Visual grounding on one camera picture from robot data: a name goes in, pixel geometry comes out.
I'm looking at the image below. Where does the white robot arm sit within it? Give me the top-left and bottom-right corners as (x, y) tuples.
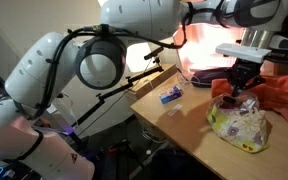
(0, 0), (288, 180)

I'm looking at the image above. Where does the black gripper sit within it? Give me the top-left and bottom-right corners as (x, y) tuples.
(226, 59), (265, 97)

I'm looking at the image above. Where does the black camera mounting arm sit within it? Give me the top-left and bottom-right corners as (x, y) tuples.
(71, 65), (164, 127)

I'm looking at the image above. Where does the floral cosmetic pouch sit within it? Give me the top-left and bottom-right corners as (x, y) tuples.
(206, 93), (269, 153)

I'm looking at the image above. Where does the orange towel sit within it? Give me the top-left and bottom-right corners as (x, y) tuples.
(211, 72), (288, 126)

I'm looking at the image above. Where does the single adhesive bandage strip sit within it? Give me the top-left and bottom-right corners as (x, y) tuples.
(168, 104), (183, 116)

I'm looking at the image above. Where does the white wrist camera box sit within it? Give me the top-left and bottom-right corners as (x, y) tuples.
(215, 43), (271, 64)

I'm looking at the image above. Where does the blue band-aid box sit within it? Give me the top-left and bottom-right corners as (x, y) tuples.
(159, 86), (183, 104)

